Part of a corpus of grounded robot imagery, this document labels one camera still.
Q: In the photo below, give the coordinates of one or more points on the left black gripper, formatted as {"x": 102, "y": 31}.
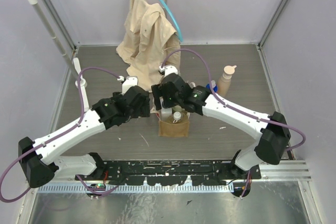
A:
{"x": 145, "y": 103}

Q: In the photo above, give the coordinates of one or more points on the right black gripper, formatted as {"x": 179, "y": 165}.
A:
{"x": 158, "y": 91}

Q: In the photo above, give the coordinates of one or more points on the white bottle black cap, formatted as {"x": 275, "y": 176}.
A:
{"x": 165, "y": 113}

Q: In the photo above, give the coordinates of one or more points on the brown canvas bag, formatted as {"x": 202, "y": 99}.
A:
{"x": 171, "y": 130}

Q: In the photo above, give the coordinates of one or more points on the blue cap bottle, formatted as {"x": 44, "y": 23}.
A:
{"x": 212, "y": 85}

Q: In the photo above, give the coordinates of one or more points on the beige pink bottle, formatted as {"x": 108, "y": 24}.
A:
{"x": 224, "y": 81}

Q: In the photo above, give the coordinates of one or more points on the green bottle beige cap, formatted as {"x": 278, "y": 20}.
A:
{"x": 177, "y": 108}

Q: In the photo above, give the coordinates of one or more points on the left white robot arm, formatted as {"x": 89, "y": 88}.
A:
{"x": 43, "y": 158}

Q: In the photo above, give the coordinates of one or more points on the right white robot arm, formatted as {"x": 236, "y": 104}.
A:
{"x": 269, "y": 131}

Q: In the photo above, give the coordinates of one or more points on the clear bottle white cap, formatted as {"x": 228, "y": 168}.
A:
{"x": 177, "y": 118}

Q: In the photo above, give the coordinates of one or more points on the beige shirt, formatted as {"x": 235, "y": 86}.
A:
{"x": 149, "y": 38}

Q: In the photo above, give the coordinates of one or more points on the blue clothes hanger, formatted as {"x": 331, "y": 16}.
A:
{"x": 162, "y": 6}

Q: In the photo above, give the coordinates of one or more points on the white clothes rack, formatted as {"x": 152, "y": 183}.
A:
{"x": 65, "y": 51}

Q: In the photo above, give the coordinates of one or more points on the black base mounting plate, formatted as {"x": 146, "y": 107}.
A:
{"x": 165, "y": 173}

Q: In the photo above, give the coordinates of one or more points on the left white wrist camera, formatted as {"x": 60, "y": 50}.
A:
{"x": 127, "y": 82}

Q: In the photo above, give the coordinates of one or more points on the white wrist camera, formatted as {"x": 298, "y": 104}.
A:
{"x": 167, "y": 70}
{"x": 127, "y": 82}

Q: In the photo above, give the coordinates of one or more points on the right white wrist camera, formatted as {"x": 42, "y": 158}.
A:
{"x": 167, "y": 70}

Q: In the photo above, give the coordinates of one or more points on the aluminium front rail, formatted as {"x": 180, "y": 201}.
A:
{"x": 286, "y": 170}

